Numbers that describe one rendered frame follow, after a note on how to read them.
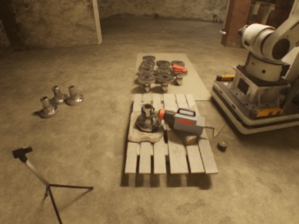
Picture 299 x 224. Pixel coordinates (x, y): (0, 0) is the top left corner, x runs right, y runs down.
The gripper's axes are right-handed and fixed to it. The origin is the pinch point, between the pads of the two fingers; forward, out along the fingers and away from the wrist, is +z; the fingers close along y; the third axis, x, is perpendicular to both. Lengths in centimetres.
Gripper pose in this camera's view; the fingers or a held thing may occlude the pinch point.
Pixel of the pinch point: (258, 19)
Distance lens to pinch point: 190.1
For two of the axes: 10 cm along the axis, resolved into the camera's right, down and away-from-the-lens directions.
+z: 0.0, 7.7, 6.3
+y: -1.4, -6.3, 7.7
